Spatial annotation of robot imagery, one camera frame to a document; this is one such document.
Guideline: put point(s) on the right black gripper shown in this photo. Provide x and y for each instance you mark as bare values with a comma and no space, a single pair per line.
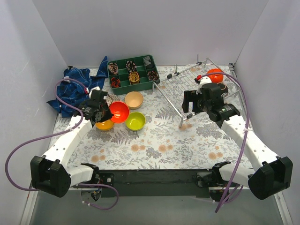
191,101

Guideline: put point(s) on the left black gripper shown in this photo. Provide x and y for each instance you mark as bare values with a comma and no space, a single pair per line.
103,115

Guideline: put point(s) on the yellow bowl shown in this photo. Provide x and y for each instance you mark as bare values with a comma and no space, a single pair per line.
105,126

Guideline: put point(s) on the brown patterned white bowl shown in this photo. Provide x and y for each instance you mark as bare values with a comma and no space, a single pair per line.
111,98

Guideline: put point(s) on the orange bowl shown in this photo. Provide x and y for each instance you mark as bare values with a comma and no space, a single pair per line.
215,75
120,112

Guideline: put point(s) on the beige bowl with drawing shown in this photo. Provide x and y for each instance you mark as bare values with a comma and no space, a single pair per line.
133,100

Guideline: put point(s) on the lime green bowl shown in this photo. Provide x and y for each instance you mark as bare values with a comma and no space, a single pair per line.
135,121

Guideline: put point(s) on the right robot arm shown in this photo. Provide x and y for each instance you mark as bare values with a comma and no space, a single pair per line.
269,173

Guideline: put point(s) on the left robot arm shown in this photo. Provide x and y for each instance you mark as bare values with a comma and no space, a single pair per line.
49,173

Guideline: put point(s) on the metal dish rack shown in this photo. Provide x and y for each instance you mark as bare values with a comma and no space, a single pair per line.
174,80

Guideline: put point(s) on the blue plaid cloth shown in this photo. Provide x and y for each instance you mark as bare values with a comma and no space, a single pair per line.
73,93

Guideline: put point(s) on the red black ties bottom left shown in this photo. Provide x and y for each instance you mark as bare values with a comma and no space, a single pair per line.
115,82

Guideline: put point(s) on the black brown bowl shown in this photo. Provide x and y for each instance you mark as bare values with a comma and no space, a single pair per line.
224,89

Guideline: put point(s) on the floral table mat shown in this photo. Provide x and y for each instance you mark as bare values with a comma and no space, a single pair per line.
160,144

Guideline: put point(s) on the brown ties bottom right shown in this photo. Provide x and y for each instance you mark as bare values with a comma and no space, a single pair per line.
153,75

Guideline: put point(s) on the green compartment tray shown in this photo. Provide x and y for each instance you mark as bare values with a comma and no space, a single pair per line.
122,68

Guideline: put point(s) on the yellow ties bottom middle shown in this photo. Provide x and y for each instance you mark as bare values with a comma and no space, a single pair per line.
134,78

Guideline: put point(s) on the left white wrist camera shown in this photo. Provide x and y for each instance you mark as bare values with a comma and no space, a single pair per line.
95,88

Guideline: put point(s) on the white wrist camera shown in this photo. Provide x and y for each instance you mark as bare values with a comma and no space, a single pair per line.
201,81
95,88

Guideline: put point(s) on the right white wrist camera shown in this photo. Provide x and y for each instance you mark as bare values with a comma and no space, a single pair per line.
201,81

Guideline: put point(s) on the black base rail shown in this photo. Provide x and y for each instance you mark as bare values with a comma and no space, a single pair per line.
163,182

